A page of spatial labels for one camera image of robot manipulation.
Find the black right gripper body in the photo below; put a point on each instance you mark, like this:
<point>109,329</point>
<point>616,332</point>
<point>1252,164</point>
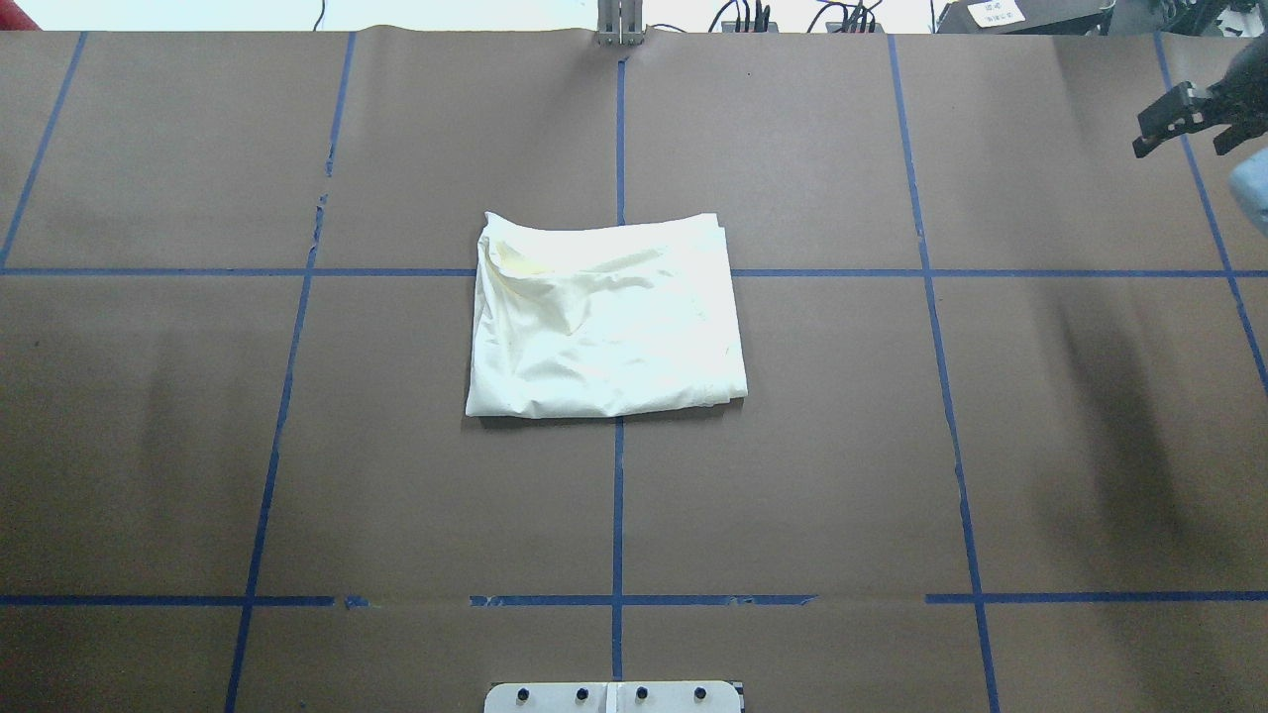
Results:
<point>1242,100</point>

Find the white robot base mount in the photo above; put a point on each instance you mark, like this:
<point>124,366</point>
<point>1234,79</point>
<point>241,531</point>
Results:
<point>616,696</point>

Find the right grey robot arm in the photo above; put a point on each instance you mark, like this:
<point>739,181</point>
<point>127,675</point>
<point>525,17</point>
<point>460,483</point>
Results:
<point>1248,180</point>

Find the grey camera stand post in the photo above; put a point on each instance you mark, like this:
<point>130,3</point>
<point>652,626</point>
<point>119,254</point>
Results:
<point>620,23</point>

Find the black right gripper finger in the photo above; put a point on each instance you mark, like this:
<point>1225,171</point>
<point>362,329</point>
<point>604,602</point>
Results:
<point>1180,111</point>
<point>1236,134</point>

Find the cream long-sleeve cat shirt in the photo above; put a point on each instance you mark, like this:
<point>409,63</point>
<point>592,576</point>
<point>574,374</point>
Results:
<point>571,324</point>

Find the black box with label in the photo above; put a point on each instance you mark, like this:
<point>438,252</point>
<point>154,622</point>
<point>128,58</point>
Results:
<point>1045,18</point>

